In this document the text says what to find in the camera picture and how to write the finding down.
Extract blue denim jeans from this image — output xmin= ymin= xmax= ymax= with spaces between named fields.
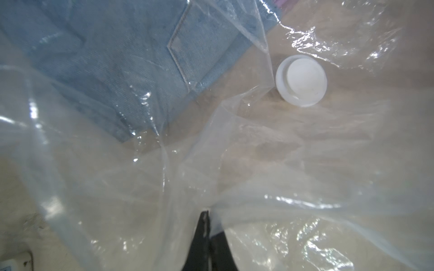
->
xmin=1 ymin=1 xmax=281 ymax=141

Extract white vacuum bag valve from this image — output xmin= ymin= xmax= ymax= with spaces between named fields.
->
xmin=275 ymin=55 xmax=327 ymax=107

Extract clear plastic vacuum bag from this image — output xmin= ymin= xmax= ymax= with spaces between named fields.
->
xmin=1 ymin=1 xmax=434 ymax=271

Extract light blue flat block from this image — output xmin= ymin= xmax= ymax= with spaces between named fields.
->
xmin=0 ymin=252 xmax=33 ymax=271

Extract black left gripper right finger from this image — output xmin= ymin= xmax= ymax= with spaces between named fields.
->
xmin=210 ymin=231 xmax=238 ymax=271

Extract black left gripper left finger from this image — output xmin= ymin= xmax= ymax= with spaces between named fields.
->
xmin=182 ymin=211 xmax=211 ymax=271

